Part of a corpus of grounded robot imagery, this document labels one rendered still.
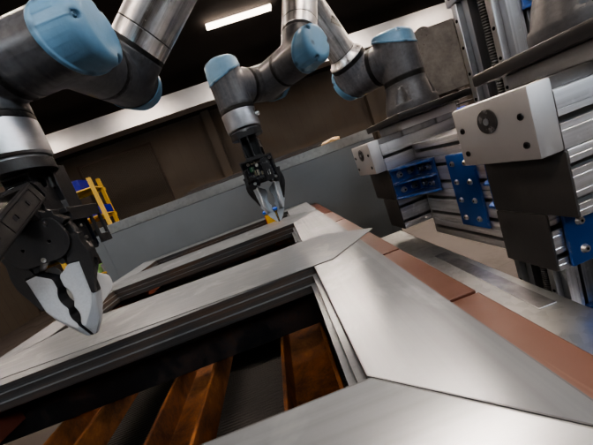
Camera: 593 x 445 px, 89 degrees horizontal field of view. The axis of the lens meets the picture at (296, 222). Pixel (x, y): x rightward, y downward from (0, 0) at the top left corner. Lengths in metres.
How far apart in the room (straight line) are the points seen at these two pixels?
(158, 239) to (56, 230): 1.05
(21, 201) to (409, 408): 0.39
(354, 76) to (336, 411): 0.95
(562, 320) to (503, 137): 0.26
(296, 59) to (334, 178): 0.79
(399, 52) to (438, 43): 5.21
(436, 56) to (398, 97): 5.16
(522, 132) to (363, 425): 0.39
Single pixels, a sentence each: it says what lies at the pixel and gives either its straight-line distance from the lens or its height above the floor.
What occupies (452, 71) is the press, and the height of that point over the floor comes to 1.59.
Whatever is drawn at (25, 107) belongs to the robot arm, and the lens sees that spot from 0.47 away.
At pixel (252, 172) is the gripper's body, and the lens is 0.66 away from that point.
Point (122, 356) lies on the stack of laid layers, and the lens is 0.56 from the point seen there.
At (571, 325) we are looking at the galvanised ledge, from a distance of 0.56.
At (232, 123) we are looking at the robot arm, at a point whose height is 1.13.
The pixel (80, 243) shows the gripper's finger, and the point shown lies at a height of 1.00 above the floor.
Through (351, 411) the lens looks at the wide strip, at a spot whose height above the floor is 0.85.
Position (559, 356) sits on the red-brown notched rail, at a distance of 0.27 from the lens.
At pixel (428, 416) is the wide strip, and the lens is 0.20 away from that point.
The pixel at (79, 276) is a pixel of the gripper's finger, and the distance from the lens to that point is 0.43.
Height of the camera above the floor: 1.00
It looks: 9 degrees down
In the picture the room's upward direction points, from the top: 20 degrees counter-clockwise
